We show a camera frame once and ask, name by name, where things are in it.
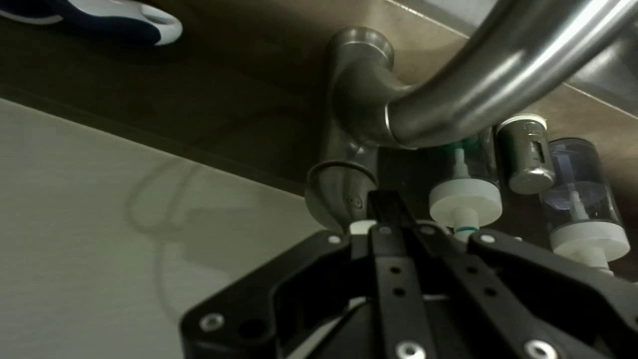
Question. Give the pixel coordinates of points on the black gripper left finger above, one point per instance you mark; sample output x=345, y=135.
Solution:
x=286, y=299

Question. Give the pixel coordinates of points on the clear soap bottle purple liquid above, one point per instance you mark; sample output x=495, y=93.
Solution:
x=585, y=191

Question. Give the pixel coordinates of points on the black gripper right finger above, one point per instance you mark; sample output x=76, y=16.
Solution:
x=531, y=299

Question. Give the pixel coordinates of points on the clear soap bottle green liquid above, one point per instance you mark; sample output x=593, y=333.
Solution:
x=465, y=199

